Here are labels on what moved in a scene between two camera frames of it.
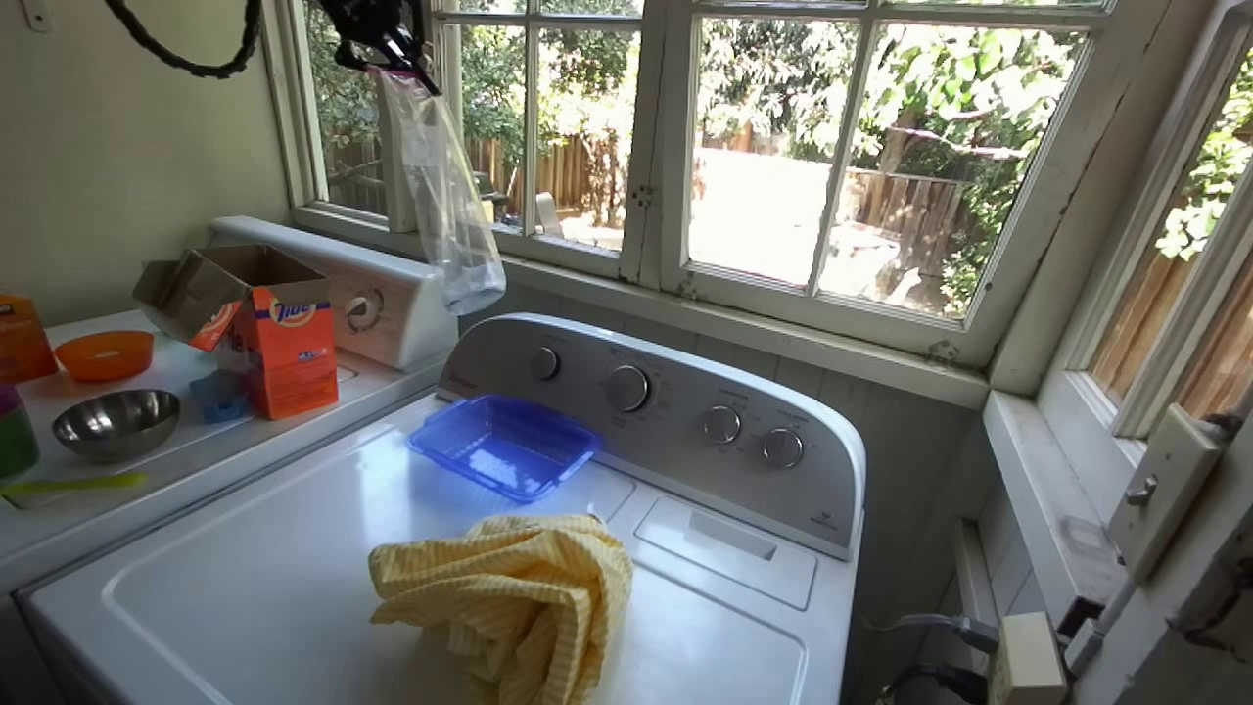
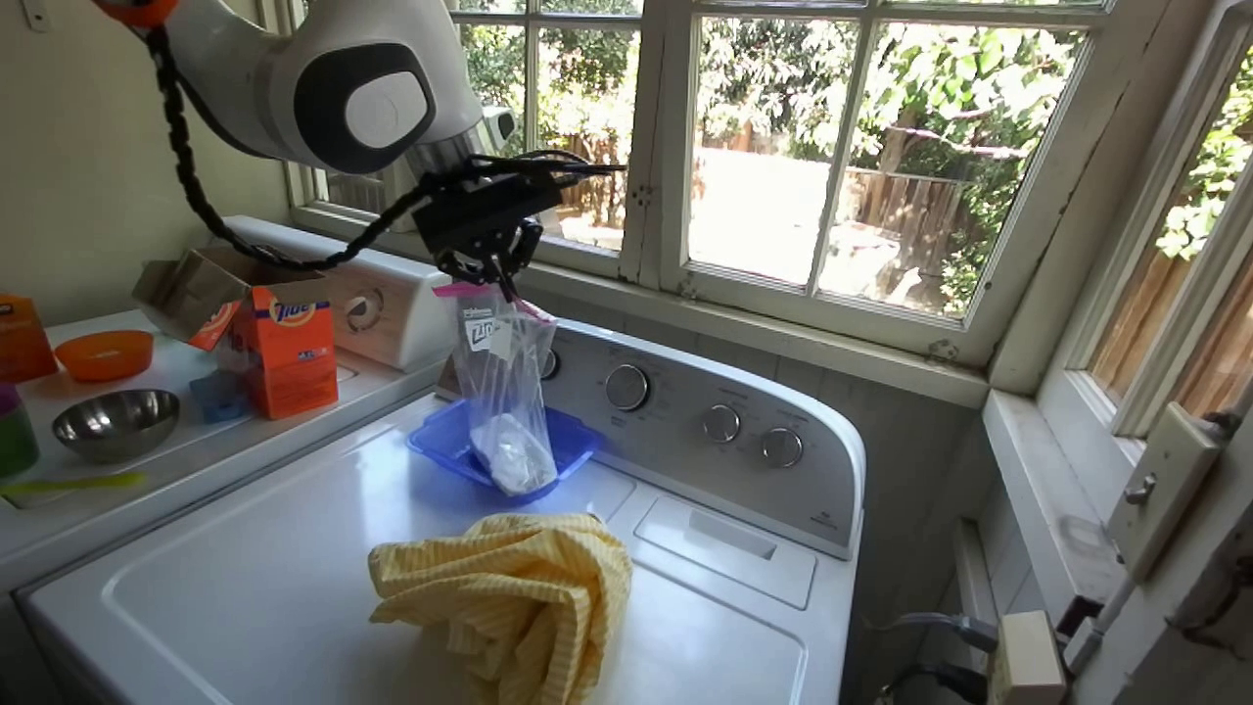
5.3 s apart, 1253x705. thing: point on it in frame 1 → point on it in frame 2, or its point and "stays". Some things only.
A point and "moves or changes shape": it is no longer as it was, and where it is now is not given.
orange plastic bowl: (106, 354) stays
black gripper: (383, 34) → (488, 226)
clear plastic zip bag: (442, 191) moves or changes shape
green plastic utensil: (97, 484) stays
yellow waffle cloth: (516, 610) stays
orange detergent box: (296, 362) stays
